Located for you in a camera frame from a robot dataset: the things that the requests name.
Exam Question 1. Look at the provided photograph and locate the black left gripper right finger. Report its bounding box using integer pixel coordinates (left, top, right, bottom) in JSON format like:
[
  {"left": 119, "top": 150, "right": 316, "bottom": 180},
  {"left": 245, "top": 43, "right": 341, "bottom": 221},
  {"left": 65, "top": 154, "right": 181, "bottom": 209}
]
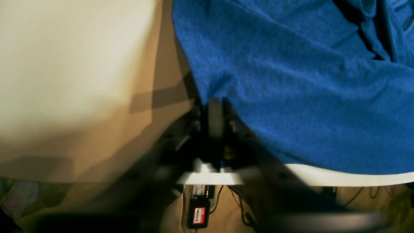
[{"left": 209, "top": 98, "right": 387, "bottom": 233}]

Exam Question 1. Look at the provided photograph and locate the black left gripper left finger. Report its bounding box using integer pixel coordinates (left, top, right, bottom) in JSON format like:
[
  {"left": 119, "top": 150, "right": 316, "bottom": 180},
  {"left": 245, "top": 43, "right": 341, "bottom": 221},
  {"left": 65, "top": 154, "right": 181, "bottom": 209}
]
[{"left": 35, "top": 99, "right": 215, "bottom": 233}]

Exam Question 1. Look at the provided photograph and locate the dark blue t-shirt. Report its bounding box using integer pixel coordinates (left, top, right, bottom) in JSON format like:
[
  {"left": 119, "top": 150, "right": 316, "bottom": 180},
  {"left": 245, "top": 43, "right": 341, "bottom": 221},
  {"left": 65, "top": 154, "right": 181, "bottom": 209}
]
[{"left": 172, "top": 0, "right": 414, "bottom": 175}]

